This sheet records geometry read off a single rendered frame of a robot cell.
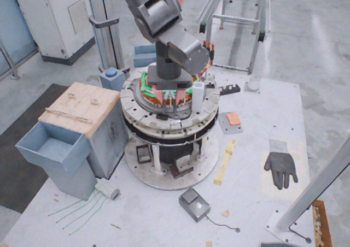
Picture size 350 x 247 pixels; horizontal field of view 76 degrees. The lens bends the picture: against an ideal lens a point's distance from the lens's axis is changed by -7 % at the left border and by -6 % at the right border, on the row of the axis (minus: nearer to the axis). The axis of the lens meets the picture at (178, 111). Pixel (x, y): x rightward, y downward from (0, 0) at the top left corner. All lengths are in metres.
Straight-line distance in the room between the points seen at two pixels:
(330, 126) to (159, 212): 1.99
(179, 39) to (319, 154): 1.94
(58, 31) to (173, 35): 2.56
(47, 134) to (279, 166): 0.85
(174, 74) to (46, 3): 2.42
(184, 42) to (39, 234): 0.77
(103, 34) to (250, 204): 0.89
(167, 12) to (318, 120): 2.22
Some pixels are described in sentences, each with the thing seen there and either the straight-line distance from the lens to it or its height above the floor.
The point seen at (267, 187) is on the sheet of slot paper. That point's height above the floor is 0.78.
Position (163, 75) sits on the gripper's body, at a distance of 0.54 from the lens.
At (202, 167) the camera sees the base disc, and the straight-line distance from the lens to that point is 0.93.
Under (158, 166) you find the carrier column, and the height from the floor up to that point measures 0.84.
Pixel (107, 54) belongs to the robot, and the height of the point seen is 1.02.
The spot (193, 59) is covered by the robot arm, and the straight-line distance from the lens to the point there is 0.45.
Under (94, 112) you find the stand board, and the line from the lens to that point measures 0.78.
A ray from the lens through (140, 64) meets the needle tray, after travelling 1.01.
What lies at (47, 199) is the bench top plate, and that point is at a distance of 1.00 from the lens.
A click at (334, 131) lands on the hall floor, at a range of 2.52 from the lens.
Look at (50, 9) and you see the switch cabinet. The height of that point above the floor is 0.70.
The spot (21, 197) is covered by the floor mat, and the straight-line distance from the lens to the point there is 2.06.
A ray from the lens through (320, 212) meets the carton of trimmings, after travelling 1.80.
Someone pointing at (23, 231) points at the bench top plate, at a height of 0.78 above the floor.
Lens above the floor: 1.59
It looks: 45 degrees down
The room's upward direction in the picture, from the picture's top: straight up
